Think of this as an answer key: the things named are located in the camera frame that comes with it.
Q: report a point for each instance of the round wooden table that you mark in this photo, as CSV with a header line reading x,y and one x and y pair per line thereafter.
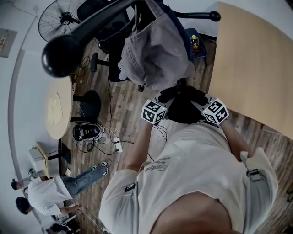
x,y
60,128

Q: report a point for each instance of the grey jacket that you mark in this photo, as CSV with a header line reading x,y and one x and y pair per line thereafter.
x,y
155,52

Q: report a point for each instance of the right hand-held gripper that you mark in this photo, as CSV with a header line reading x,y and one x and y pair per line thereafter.
x,y
215,112

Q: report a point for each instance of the light wooden table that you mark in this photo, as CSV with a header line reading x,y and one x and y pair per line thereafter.
x,y
251,68

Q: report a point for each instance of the person's white shirt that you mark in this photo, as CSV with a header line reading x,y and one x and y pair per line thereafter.
x,y
194,171

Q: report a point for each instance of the black cloth bundle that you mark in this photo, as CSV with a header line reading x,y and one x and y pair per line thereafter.
x,y
183,112

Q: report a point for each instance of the white power strip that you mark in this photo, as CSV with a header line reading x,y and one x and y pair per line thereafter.
x,y
117,144

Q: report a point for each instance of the black white helmet device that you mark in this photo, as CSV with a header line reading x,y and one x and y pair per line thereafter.
x,y
87,132

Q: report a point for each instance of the beige cloth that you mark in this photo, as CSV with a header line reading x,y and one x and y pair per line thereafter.
x,y
53,109

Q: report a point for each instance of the person's right forearm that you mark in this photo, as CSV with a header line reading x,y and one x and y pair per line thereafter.
x,y
235,139

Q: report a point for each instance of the person's left forearm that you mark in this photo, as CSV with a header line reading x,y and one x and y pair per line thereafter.
x,y
142,141

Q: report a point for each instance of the yellow bottle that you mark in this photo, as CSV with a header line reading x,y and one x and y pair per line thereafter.
x,y
194,42

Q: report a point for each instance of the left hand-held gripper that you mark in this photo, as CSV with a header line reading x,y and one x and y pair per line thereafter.
x,y
153,112

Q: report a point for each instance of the blue chair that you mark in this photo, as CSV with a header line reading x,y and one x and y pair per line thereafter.
x,y
201,53

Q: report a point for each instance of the black standing fan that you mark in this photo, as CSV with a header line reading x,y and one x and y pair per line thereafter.
x,y
65,17

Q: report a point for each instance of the white box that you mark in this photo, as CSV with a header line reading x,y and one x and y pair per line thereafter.
x,y
35,158

